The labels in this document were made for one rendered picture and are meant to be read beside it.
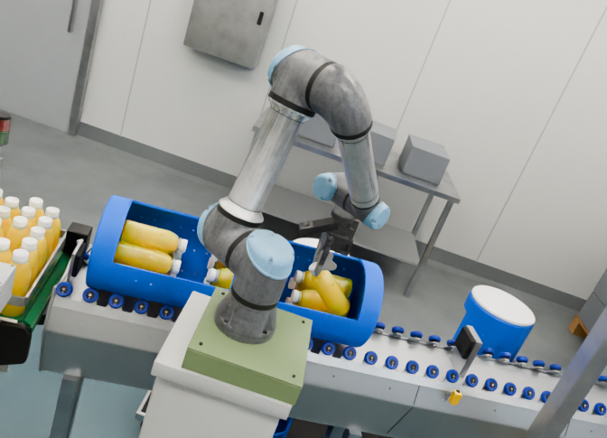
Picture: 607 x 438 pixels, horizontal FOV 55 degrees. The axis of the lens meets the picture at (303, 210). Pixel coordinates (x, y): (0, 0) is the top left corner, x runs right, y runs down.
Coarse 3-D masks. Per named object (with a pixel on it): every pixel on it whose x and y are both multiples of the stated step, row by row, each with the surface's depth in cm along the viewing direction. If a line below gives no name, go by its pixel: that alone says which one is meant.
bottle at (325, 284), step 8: (328, 272) 179; (312, 280) 180; (320, 280) 177; (328, 280) 177; (320, 288) 178; (328, 288) 178; (336, 288) 180; (320, 296) 182; (328, 296) 179; (336, 296) 180; (344, 296) 183; (328, 304) 181; (336, 304) 181; (344, 304) 182; (336, 312) 182; (344, 312) 182
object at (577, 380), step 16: (592, 336) 165; (576, 352) 169; (592, 352) 164; (576, 368) 168; (592, 368) 165; (560, 384) 172; (576, 384) 167; (592, 384) 167; (560, 400) 171; (576, 400) 170; (544, 416) 175; (560, 416) 172; (528, 432) 180; (544, 432) 174; (560, 432) 174
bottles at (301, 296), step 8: (176, 256) 187; (208, 264) 191; (216, 264) 190; (168, 272) 185; (208, 272) 183; (296, 288) 196; (304, 288) 195; (296, 296) 187; (304, 296) 187; (312, 296) 187; (296, 304) 193; (304, 304) 187; (312, 304) 187; (320, 304) 187; (328, 312) 189
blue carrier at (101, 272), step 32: (160, 224) 188; (192, 224) 187; (96, 256) 161; (192, 256) 193; (96, 288) 170; (128, 288) 167; (160, 288) 167; (192, 288) 167; (288, 288) 200; (352, 288) 205; (320, 320) 176; (352, 320) 177
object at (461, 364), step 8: (464, 328) 204; (472, 328) 205; (464, 336) 202; (472, 336) 200; (456, 344) 206; (464, 344) 200; (472, 344) 198; (480, 344) 197; (456, 352) 207; (464, 352) 199; (472, 352) 198; (456, 360) 206; (464, 360) 201; (472, 360) 200; (456, 368) 204; (464, 368) 201; (464, 376) 203
